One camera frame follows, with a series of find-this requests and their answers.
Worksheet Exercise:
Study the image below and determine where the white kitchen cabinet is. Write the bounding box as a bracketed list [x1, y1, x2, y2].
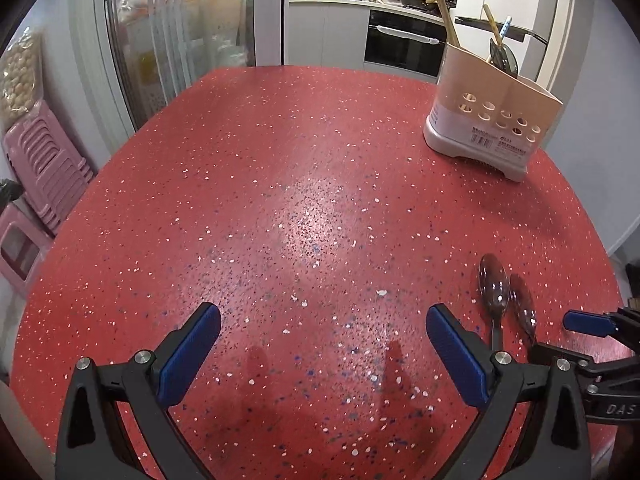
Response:
[289, 0, 371, 68]

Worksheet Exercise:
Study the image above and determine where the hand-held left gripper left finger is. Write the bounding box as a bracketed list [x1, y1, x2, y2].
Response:
[54, 302, 222, 480]

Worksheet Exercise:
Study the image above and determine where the plain wooden chopstick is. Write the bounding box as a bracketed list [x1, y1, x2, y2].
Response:
[434, 0, 462, 50]
[430, 0, 457, 48]

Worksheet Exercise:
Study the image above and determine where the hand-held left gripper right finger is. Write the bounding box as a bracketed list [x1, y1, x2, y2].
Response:
[426, 302, 592, 480]

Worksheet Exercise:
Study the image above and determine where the yellow striped wooden chopstick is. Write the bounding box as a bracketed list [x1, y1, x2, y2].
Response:
[482, 4, 503, 46]

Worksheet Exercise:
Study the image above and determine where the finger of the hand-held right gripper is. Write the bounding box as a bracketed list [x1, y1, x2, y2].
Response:
[562, 307, 640, 353]
[529, 342, 593, 376]

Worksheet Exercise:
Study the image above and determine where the black built-in oven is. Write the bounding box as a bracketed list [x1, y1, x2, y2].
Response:
[364, 10, 448, 78]

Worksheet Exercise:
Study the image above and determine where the glass sliding door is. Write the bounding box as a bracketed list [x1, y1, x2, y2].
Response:
[102, 0, 286, 131]

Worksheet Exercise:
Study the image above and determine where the pink plastic stool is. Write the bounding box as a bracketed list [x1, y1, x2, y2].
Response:
[0, 200, 53, 298]

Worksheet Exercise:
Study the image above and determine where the metal spoon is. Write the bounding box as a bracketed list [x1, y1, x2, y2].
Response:
[479, 254, 512, 356]

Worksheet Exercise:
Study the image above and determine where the clear bag of snacks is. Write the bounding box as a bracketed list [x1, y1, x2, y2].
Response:
[0, 27, 43, 126]

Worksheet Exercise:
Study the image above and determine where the black plastic bag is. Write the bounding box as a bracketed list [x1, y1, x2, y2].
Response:
[0, 179, 23, 206]

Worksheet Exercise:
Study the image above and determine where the stack of pink stools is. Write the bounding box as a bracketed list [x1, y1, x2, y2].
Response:
[2, 99, 96, 236]

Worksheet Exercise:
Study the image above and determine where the beige perforated utensil holder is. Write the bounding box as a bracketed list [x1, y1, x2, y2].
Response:
[423, 42, 565, 183]

